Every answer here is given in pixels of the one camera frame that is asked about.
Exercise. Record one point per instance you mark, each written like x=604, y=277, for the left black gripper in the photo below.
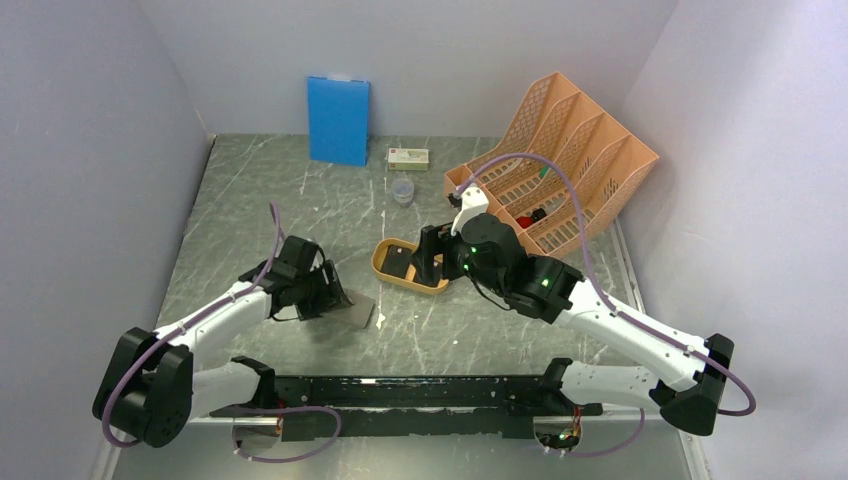
x=331, y=293

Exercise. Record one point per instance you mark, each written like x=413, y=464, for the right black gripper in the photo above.
x=435, y=241

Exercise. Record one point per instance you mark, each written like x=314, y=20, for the grey card holder wallet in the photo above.
x=356, y=313

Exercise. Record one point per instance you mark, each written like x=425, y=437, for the yellow oval tray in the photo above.
x=413, y=280

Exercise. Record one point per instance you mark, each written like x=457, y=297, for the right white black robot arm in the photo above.
x=681, y=377

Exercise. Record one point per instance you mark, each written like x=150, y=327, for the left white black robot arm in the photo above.
x=182, y=347

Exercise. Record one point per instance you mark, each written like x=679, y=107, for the black credit card stack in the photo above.
x=397, y=261

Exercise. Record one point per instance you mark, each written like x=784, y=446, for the small clear plastic cup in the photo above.
x=403, y=190

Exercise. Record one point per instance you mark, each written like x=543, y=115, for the small white red box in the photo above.
x=407, y=159

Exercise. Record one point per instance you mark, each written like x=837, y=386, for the red black object in rack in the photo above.
x=528, y=220

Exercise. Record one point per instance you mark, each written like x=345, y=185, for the orange file organizer rack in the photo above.
x=604, y=161

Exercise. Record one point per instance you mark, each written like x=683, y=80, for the blue board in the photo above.
x=338, y=116

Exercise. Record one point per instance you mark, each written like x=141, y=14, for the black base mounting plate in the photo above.
x=417, y=405

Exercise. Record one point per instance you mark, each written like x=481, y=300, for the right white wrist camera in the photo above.
x=471, y=202

